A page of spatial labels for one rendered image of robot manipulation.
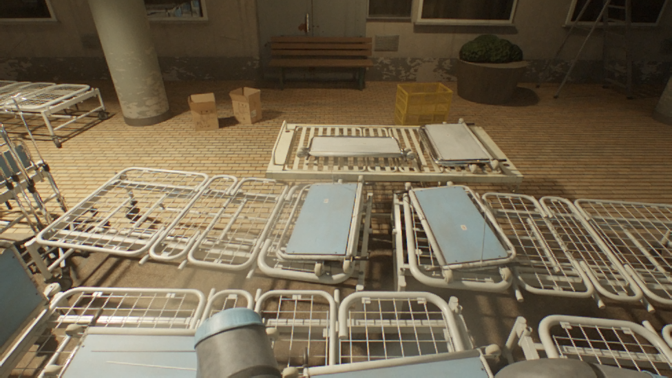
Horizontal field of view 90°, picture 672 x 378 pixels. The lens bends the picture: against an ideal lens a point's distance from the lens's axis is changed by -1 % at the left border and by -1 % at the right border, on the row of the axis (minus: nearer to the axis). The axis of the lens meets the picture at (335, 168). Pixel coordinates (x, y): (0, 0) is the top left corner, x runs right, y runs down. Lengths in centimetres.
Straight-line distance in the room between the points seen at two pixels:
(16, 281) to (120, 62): 355
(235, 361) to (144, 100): 485
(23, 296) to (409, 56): 621
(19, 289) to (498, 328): 251
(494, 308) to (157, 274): 232
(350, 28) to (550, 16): 358
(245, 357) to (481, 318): 206
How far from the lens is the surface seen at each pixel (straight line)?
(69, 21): 811
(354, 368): 156
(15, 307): 212
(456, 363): 165
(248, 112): 489
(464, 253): 204
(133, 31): 512
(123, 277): 293
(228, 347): 60
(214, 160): 410
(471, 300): 259
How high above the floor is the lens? 189
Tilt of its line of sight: 30 degrees down
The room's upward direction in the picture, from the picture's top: 1 degrees clockwise
